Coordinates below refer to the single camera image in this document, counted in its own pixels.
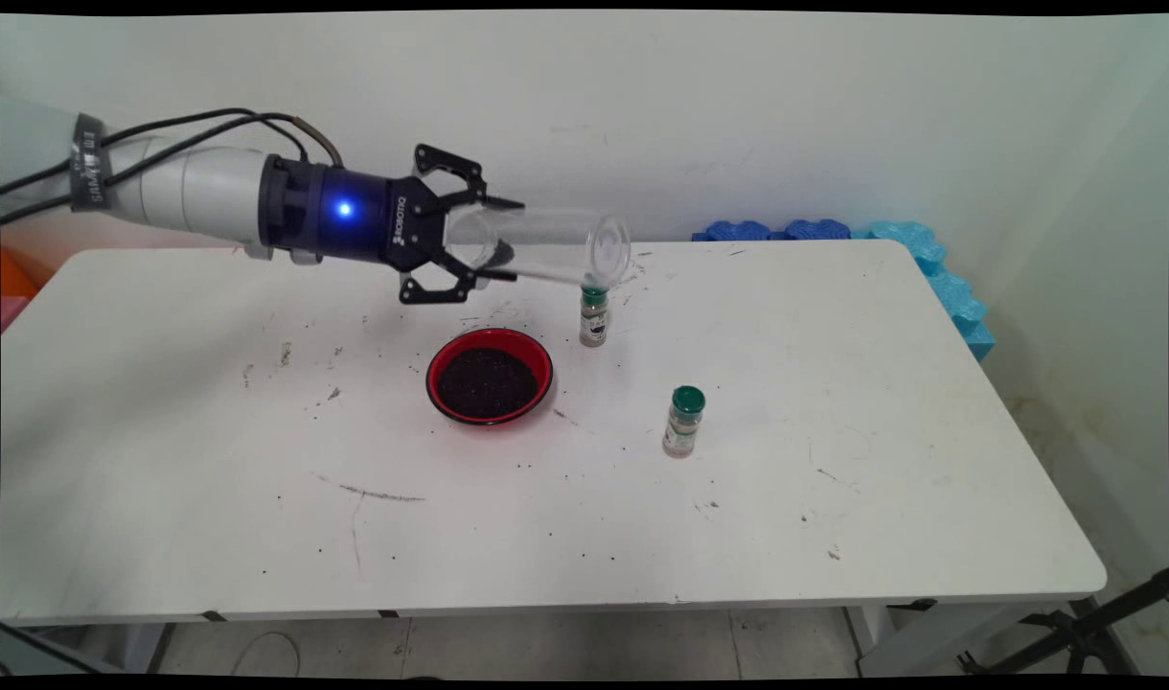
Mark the red bowl with dark seeds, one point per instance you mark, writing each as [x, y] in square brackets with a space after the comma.
[489, 383]

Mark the pink object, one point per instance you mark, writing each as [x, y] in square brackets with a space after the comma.
[11, 314]

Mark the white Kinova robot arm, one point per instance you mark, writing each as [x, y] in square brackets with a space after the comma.
[201, 192]

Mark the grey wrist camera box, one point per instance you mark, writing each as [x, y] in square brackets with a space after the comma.
[305, 257]

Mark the black tripod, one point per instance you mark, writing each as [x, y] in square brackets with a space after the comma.
[1083, 628]

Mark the clear plastic jar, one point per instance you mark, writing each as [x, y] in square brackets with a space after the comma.
[546, 244]

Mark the orange object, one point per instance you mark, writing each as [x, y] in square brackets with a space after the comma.
[14, 278]

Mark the light blue foam mat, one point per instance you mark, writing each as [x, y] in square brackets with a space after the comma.
[949, 287]

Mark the green lid spice jar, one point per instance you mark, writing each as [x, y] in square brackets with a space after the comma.
[594, 316]
[683, 426]

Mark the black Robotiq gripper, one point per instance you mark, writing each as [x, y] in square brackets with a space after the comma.
[355, 216]

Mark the white table leg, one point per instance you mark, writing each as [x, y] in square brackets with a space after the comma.
[144, 647]

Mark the white table leg frame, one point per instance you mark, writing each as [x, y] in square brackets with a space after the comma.
[872, 632]

